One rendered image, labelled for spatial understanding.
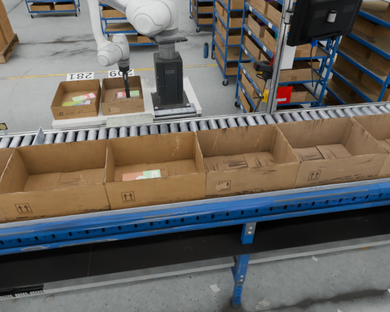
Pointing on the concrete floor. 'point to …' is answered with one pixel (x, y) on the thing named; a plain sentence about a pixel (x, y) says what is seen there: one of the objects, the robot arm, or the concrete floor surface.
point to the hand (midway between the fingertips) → (127, 91)
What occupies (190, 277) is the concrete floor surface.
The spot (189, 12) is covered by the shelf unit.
